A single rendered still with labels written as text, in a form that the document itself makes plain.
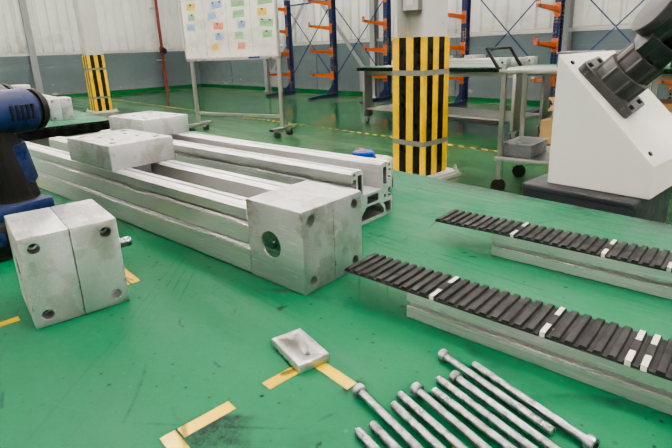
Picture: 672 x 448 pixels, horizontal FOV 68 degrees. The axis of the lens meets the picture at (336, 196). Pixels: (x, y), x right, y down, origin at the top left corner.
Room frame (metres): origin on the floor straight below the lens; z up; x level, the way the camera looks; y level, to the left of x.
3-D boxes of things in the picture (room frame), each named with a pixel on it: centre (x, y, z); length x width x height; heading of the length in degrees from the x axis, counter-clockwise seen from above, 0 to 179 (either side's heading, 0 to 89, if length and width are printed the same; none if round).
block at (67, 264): (0.51, 0.29, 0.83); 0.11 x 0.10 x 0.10; 128
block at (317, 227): (0.56, 0.03, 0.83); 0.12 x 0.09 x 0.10; 138
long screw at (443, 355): (0.32, -0.11, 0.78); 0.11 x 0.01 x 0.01; 32
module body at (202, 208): (0.85, 0.37, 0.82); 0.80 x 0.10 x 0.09; 48
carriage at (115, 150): (0.85, 0.37, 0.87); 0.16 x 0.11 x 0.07; 48
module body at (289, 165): (0.99, 0.24, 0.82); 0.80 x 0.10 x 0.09; 48
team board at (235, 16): (6.58, 1.25, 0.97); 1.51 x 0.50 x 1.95; 61
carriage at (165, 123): (1.16, 0.43, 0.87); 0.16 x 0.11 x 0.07; 48
